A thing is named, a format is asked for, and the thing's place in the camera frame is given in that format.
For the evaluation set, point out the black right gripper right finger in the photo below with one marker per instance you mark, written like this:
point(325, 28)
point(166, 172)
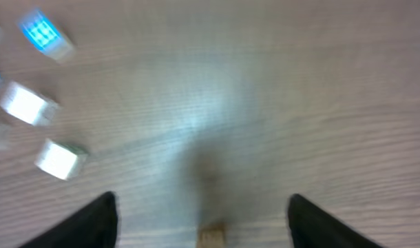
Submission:
point(312, 227)

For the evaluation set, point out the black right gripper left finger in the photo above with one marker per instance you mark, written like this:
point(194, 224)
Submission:
point(93, 226)

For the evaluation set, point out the wooden block red side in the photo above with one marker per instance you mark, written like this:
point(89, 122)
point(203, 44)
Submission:
point(61, 160)

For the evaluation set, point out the wooden block green side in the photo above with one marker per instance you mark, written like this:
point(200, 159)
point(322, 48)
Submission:
point(212, 236)

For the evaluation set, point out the wooden block teal front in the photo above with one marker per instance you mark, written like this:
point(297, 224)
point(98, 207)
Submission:
point(28, 106)

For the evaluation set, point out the blue top wooden block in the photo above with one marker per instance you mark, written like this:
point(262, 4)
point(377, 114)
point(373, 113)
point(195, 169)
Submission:
point(45, 36)

